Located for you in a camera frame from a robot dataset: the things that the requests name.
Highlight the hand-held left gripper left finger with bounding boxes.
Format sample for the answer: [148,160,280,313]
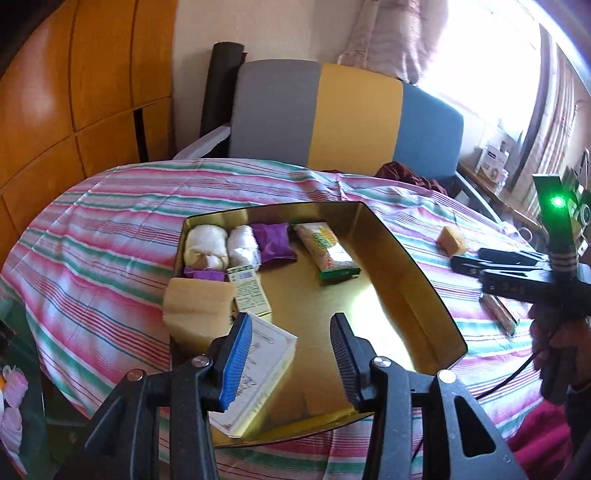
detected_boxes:
[58,313,254,480]

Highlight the magenta clothing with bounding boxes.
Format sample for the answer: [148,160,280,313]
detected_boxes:
[508,401,583,480]

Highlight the gold metal tin box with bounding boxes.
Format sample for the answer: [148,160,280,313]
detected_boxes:
[170,200,468,450]

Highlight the white armrest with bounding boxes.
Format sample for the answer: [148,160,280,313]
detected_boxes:
[173,124,232,160]

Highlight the white sock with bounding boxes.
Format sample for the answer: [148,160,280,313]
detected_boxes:
[227,224,260,268]

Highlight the wooden side desk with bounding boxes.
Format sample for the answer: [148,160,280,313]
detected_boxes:
[457,161,550,232]

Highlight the black cable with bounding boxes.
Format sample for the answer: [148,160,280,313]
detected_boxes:
[406,348,542,480]

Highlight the yellow sponge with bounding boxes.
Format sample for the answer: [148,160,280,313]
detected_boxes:
[163,277,236,354]
[436,226,470,256]

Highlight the striped curtain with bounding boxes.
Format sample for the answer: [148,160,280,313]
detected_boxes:
[522,32,583,204]

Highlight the small purple packet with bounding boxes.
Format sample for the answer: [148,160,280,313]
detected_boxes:
[183,268,228,281]

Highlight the dark red cloth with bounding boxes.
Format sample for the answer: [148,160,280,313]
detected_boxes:
[374,161,448,197]

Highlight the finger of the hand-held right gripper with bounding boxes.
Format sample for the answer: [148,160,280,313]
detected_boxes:
[450,256,546,278]
[478,248,549,266]

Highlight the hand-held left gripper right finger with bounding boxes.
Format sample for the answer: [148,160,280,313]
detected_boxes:
[329,313,527,480]

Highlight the person's right hand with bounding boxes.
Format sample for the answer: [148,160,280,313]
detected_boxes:
[527,305,591,388]

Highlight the black rolled mat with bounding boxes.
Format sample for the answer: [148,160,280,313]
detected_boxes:
[201,41,247,139]

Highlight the purple pouch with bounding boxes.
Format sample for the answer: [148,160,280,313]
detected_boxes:
[252,222,296,267]

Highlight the white carton box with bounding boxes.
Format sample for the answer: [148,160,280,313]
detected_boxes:
[475,143,509,178]

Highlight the cream rolled sock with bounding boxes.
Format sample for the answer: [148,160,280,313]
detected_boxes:
[183,224,229,271]

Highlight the brown bar packet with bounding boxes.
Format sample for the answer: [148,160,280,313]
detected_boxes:
[479,294,519,336]

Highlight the green white snack packet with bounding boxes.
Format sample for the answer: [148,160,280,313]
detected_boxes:
[291,222,362,282]

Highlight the white cardboard box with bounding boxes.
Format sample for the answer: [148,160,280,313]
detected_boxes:
[208,311,298,438]

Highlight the pink plastic items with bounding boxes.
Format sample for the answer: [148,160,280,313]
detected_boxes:
[0,364,26,457]

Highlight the wooden wardrobe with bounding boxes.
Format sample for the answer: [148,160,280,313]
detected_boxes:
[0,0,178,236]

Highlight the pink curtain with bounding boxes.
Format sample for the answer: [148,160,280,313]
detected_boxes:
[337,0,444,86]

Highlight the yellow green small box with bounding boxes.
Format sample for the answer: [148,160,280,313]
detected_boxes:
[227,265,273,323]

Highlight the grey yellow blue chair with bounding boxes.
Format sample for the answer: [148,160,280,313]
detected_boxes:
[229,59,465,178]

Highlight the striped bedsheet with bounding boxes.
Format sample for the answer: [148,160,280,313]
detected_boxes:
[0,159,555,476]

